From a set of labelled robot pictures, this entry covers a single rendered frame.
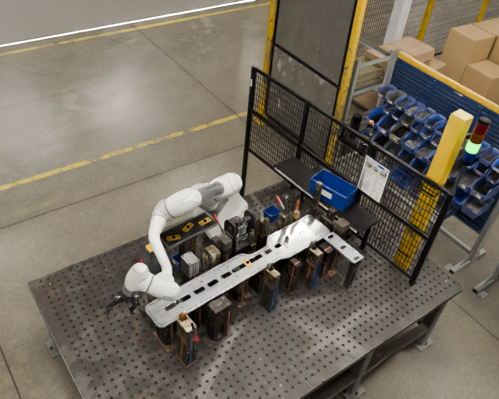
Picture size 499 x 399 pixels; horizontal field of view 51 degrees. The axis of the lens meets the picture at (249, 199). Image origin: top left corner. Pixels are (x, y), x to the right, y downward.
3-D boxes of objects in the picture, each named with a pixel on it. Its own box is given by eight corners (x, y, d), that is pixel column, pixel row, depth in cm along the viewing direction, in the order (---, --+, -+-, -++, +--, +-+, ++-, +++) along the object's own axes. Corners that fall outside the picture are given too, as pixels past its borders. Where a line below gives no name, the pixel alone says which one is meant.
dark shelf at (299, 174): (358, 235, 359) (359, 232, 357) (272, 168, 408) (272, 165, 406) (379, 222, 370) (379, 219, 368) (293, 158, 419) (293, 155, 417)
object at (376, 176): (379, 204, 363) (391, 170, 342) (356, 188, 375) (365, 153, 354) (381, 203, 364) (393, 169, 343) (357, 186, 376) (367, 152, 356)
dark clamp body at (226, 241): (222, 286, 354) (224, 248, 329) (210, 274, 361) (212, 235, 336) (234, 279, 360) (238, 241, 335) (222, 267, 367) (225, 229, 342)
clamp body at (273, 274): (268, 315, 339) (274, 281, 316) (256, 302, 346) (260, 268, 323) (278, 308, 344) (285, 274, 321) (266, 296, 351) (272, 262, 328)
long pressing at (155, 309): (162, 333, 289) (161, 332, 288) (141, 306, 301) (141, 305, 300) (332, 233, 361) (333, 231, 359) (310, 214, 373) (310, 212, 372)
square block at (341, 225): (333, 263, 378) (342, 227, 355) (325, 256, 383) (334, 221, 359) (340, 258, 383) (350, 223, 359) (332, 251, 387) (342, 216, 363)
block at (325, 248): (320, 282, 364) (327, 255, 345) (309, 272, 370) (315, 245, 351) (329, 275, 369) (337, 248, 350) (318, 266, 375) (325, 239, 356)
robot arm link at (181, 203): (215, 180, 379) (239, 167, 370) (223, 199, 379) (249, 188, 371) (159, 198, 309) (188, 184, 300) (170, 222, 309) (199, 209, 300)
